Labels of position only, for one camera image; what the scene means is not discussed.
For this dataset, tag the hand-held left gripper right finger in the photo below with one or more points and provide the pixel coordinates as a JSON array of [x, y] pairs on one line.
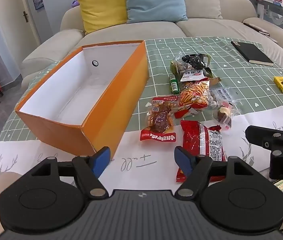
[[183, 162]]

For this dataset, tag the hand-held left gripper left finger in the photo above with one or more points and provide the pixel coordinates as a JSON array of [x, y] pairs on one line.
[[102, 160]]

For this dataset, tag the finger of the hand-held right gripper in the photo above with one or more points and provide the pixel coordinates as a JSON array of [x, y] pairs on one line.
[[269, 137]]

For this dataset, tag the large red snack packet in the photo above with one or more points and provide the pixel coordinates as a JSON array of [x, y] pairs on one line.
[[196, 137]]

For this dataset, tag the red braised meat packet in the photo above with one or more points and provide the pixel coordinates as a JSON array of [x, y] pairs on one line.
[[160, 120]]

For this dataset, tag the clear candy bag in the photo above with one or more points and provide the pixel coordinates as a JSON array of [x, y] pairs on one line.
[[224, 115]]

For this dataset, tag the clear bag of white balls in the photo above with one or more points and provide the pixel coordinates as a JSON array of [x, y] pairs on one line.
[[219, 96]]

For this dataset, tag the orange stick snack packet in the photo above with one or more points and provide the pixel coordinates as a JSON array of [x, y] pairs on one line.
[[194, 92]]

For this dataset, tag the green sausage packet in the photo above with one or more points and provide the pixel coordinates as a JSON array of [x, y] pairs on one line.
[[174, 85]]

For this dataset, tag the orange cardboard box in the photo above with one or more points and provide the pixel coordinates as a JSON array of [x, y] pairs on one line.
[[121, 85]]

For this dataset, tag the white printed sheet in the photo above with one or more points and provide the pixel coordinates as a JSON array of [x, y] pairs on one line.
[[144, 155]]

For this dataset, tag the green grid tablecloth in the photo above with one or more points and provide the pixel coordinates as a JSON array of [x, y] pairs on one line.
[[244, 82]]

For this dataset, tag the black notebook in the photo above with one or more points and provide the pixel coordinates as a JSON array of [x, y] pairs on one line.
[[252, 52]]

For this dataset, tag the white red label snack packet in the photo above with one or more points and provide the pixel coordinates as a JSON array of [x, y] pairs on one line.
[[191, 76]]

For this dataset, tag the brown book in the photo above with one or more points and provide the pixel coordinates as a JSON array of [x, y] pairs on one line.
[[256, 28]]

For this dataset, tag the beige sofa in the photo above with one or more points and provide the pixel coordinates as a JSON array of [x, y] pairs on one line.
[[131, 31]]

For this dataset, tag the yellow pillow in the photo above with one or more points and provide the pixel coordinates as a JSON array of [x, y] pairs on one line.
[[104, 7]]

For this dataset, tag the purple object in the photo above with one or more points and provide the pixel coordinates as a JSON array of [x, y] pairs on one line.
[[75, 3]]

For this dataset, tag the light blue pillow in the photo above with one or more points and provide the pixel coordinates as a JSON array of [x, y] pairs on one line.
[[154, 0]]

